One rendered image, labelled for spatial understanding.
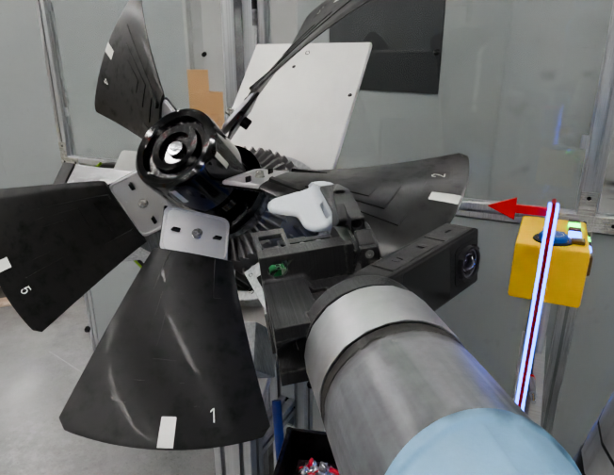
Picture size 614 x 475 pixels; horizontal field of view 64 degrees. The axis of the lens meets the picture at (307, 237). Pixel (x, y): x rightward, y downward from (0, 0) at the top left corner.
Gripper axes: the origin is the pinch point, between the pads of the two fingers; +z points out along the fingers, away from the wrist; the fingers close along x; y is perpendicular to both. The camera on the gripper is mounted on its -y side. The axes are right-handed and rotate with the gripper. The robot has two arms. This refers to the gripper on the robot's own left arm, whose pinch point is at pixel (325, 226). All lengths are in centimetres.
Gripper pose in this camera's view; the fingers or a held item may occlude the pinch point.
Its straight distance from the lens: 46.0
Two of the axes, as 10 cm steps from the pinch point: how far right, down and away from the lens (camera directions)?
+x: 1.0, 9.3, 3.5
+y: -9.8, 1.6, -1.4
